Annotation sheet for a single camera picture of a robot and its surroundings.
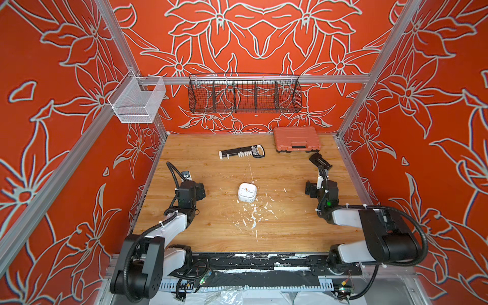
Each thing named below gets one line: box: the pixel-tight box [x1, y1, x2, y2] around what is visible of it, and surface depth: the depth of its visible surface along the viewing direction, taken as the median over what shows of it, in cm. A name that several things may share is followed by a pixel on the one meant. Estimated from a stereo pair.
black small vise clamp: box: [308, 152, 333, 170], surface depth 106 cm
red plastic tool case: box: [273, 126, 321, 153], surface depth 115 cm
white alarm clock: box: [237, 182, 258, 204], surface depth 93 cm
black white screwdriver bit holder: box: [218, 144, 265, 160], surface depth 112 cm
